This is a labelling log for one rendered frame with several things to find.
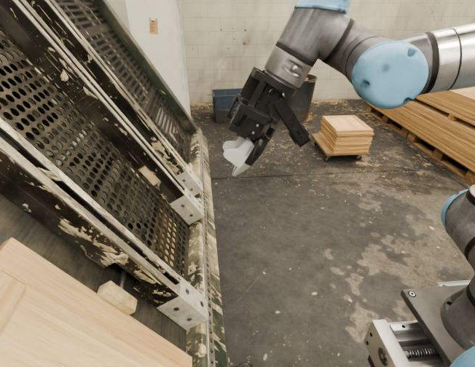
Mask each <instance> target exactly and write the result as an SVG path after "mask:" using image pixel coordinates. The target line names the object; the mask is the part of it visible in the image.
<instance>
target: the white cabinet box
mask: <svg viewBox="0 0 475 367"><path fill-rule="evenodd" d="M125 3H126V7H127V16H128V20H129V24H130V32H131V34H132V36H133V38H134V39H135V40H136V41H137V43H138V44H139V46H140V47H141V49H142V50H143V51H144V53H145V54H146V56H147V57H148V59H150V61H151V62H152V64H153V65H154V67H155V68H156V69H157V71H158V72H159V74H160V75H161V77H162V78H163V79H164V80H165V82H166V83H167V85H168V86H169V88H170V89H171V90H172V92H173V93H174V95H175V96H176V97H177V98H178V100H179V102H180V103H181V105H182V106H183V107H184V108H185V110H186V111H187V113H188V114H189V115H190V117H191V112H190V104H189V88H188V79H187V64H186V55H185V46H184V31H183V22H182V13H181V0H125Z"/></svg>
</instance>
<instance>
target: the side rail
mask: <svg viewBox="0 0 475 367"><path fill-rule="evenodd" d="M91 1H92V2H93V3H94V5H95V6H96V7H97V8H98V10H99V12H100V13H101V14H102V15H103V17H104V18H105V19H106V21H107V22H108V24H109V25H110V26H111V27H112V29H113V30H114V32H115V33H116V34H117V35H118V37H119V38H120V40H121V41H122V43H123V44H124V45H125V46H126V47H127V49H128V50H129V52H130V53H131V55H132V56H133V57H134V58H135V59H136V61H137V62H138V64H139V66H140V67H141V68H142V69H143V70H144V72H145V73H146V74H145V75H147V76H148V77H149V78H150V80H151V81H152V83H153V84H154V86H155V87H156V88H157V89H158V90H159V92H160V94H161V95H162V96H163V98H164V99H165V100H166V101H167V103H168V104H169V106H170V107H171V109H173V111H174V112H175V113H176V115H177V116H178V118H179V119H180V120H181V122H182V123H183V124H184V126H185V127H186V129H188V131H189V132H190V134H192V133H194V132H196V131H197V125H196V124H195V123H194V121H193V120H192V118H191V117H190V115H189V114H188V113H187V111H186V110H185V108H184V107H183V106H182V105H181V103H180V102H179V100H178V98H177V97H176V96H175V95H174V93H173V92H172V90H171V89H170V88H169V86H168V85H167V83H166V82H165V80H164V79H163V78H162V77H161V75H160V74H159V72H158V71H157V69H156V68H155V67H154V65H153V64H152V62H151V61H150V59H148V57H147V56H146V54H145V53H144V51H143V50H142V49H141V47H140V46H139V44H138V43H137V41H136V40H135V39H134V38H133V36H132V34H131V33H130V32H129V30H128V29H127V28H126V26H125V24H124V23H123V22H122V21H121V19H120V18H119V16H118V15H117V13H116V12H115V11H114V10H113V8H112V7H111V5H110V4H109V3H108V1H107V0H91ZM180 124H181V123H180Z"/></svg>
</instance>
